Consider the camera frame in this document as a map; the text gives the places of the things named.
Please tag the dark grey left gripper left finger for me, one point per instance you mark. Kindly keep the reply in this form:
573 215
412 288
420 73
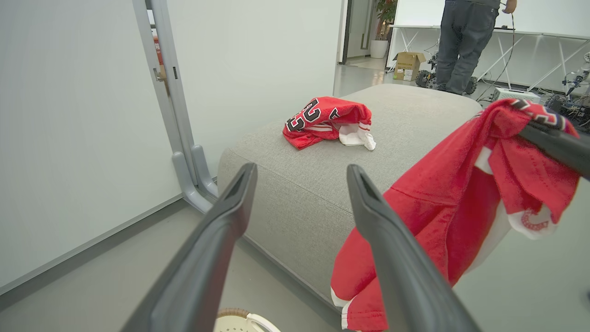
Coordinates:
198 276

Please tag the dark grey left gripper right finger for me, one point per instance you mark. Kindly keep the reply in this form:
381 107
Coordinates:
405 276

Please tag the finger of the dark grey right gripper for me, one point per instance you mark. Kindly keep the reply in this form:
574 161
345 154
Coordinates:
562 150

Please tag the red shirt with white trim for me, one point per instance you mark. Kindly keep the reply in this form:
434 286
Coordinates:
451 193

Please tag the red jersey with number print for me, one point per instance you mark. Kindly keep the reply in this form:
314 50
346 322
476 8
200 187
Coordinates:
322 124

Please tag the dark robot equipment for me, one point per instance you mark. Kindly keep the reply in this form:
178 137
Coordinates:
574 99

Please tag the white plastic laundry basket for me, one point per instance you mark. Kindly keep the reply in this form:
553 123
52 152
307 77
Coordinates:
239 323

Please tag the white device box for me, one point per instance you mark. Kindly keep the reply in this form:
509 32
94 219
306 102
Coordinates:
514 94

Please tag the white trestle table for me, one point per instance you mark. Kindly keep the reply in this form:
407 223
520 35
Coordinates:
553 34

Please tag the grey fabric ottoman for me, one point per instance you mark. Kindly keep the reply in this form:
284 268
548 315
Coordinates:
299 193

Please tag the person in grey jeans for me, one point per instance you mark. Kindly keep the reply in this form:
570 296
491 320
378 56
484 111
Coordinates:
463 41

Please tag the black wheeled rover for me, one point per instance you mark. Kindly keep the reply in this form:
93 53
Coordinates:
424 78

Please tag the brown cardboard box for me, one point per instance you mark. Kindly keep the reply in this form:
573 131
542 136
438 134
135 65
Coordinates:
408 67

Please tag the white partition panel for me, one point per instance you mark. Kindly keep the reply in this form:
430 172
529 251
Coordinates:
69 115
253 69

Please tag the white plant pot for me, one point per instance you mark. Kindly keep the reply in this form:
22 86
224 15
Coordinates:
379 49

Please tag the green potted plant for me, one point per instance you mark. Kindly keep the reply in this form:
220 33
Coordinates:
387 16

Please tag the red canister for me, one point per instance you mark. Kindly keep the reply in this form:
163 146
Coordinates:
157 48

